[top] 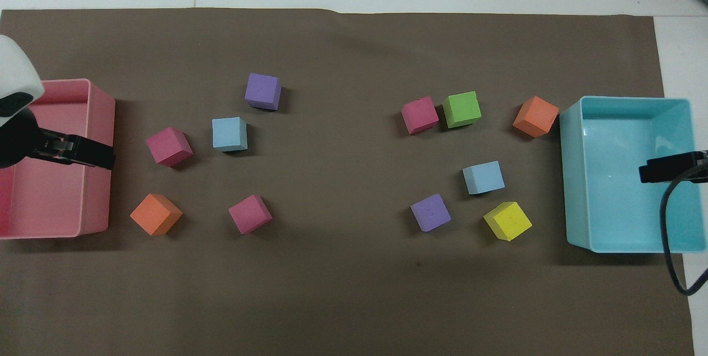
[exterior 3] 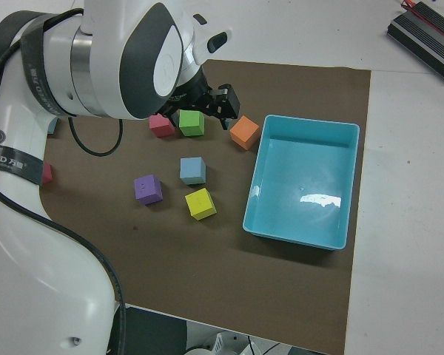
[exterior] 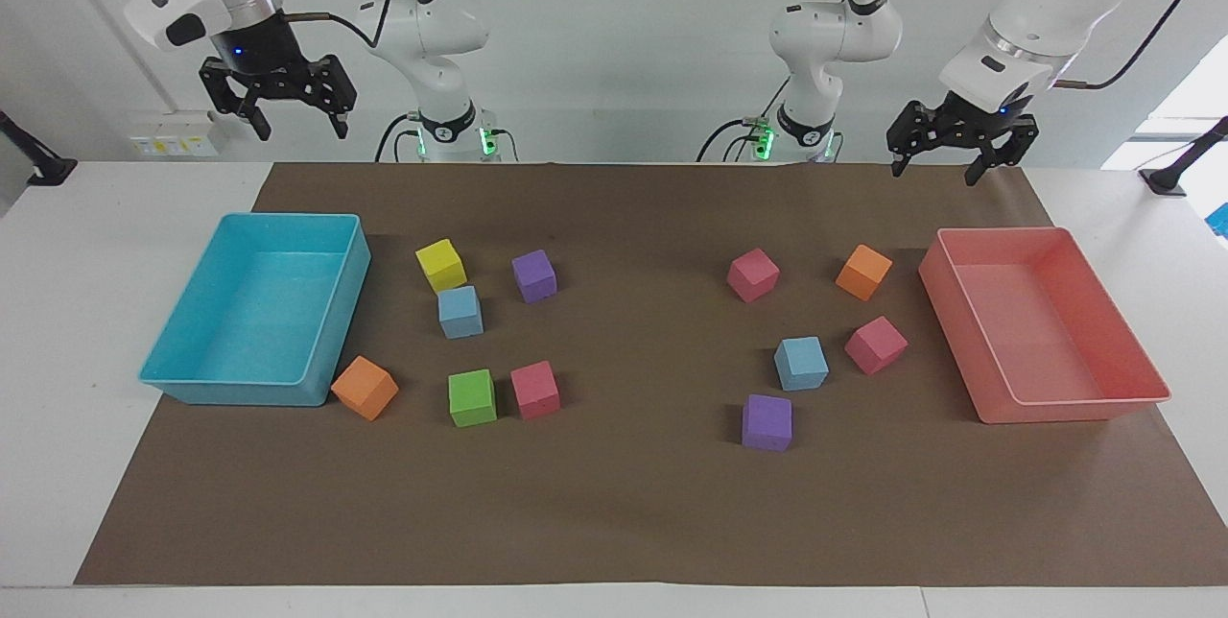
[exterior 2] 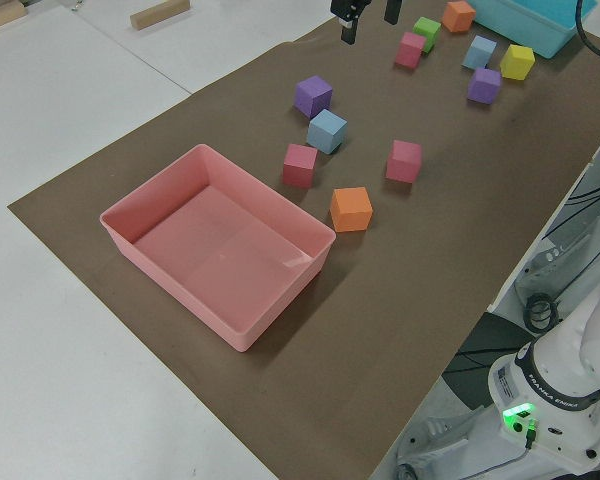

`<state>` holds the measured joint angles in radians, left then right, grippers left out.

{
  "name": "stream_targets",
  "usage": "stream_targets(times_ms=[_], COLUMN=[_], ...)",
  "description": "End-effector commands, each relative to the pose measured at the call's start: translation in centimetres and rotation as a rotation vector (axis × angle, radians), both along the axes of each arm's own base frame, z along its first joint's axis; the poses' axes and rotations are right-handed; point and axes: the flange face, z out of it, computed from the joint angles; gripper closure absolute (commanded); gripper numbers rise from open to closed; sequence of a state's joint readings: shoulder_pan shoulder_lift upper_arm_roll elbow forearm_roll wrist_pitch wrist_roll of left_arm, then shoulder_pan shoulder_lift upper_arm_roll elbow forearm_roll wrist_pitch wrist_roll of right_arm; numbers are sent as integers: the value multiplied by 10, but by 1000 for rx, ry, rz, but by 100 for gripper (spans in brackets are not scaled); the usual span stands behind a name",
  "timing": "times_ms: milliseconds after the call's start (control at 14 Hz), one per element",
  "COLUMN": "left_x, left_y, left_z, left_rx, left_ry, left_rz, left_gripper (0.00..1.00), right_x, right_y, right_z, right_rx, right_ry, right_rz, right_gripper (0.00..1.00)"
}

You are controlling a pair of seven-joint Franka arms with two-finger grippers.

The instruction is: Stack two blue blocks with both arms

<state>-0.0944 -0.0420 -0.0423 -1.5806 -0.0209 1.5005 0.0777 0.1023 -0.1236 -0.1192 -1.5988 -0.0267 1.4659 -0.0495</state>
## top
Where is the black cable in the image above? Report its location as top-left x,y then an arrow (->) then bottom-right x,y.
659,165 -> 708,296

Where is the orange foam block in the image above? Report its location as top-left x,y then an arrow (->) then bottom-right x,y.
129,193 -> 184,237
512,95 -> 560,139

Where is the light blue foam block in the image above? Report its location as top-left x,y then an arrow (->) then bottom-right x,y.
462,160 -> 506,196
211,117 -> 248,153

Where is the pink plastic bin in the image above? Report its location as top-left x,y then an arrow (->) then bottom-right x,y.
0,78 -> 117,241

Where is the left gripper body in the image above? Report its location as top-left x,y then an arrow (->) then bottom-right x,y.
0,106 -> 44,170

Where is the green foam block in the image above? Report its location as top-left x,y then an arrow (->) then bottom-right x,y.
442,91 -> 482,129

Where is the cyan plastic bin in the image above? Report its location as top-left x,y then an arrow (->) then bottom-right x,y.
559,96 -> 708,254

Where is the yellow foam block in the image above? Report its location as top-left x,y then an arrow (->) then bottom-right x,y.
483,201 -> 533,243

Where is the pink foam block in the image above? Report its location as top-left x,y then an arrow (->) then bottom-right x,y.
400,96 -> 440,136
228,194 -> 273,235
145,127 -> 194,169

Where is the purple foam block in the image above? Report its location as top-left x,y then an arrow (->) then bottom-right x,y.
244,72 -> 283,112
410,193 -> 452,233

